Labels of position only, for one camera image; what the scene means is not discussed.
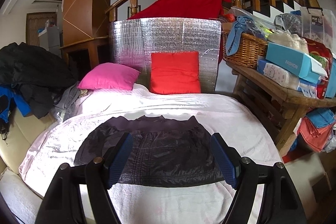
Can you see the brown door curtain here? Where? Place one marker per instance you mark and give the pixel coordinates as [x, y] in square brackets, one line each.
[34, 29]

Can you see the red blanket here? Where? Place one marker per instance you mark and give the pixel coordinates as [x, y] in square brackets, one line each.
[183, 5]

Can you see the blue cloth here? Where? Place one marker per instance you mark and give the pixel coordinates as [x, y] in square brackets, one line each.
[235, 35]

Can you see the pink pillow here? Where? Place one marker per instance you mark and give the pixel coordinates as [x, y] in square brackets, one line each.
[107, 77]

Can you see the white tissue pack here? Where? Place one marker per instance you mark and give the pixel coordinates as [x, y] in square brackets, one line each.
[278, 74]

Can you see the wicker basket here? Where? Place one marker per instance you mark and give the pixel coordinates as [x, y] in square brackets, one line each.
[246, 52]

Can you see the wooden side table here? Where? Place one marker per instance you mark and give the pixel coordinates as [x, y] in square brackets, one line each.
[283, 100]

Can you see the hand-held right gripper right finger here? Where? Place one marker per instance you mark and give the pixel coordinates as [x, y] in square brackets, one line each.
[223, 158]

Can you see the blue jacket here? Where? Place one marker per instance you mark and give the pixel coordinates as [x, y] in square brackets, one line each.
[19, 104]

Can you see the white plastic bag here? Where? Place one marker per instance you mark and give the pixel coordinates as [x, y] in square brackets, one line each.
[286, 41]

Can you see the wooden cabinet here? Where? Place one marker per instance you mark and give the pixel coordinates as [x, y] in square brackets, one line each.
[84, 53]

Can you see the pale cardboard box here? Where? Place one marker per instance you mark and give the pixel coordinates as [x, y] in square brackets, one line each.
[302, 174]

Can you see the red pillow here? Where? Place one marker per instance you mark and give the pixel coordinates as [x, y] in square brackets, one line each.
[174, 73]

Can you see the clear plastic bag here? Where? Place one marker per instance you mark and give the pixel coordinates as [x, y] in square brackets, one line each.
[288, 23]

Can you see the cream leather sofa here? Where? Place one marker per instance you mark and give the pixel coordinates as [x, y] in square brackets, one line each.
[15, 145]

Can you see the stack of folded towels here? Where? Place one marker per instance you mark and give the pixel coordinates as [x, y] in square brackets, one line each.
[315, 129]

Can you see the grey garment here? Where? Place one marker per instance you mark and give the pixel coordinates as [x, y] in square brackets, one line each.
[68, 98]

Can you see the white satin bed blanket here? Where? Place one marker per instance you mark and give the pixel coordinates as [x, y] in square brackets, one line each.
[183, 106]

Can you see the silver foil insulation board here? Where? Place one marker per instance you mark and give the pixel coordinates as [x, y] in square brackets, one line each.
[162, 35]

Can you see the teal cardboard box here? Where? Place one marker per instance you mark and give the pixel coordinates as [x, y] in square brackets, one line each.
[291, 61]

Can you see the pile of dark clothes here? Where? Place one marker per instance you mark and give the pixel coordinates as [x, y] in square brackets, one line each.
[29, 69]

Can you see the white terry mattress pad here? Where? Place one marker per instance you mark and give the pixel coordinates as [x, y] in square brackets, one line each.
[170, 204]

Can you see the dark quilted jacket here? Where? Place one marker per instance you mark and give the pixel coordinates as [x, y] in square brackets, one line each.
[168, 155]

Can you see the red packaging bag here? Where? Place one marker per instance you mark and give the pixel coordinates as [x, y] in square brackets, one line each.
[321, 56]

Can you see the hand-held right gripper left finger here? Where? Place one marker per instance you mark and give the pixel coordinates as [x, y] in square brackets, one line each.
[119, 158]

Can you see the grey refrigerator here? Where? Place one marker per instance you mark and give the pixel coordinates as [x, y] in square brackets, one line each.
[51, 40]

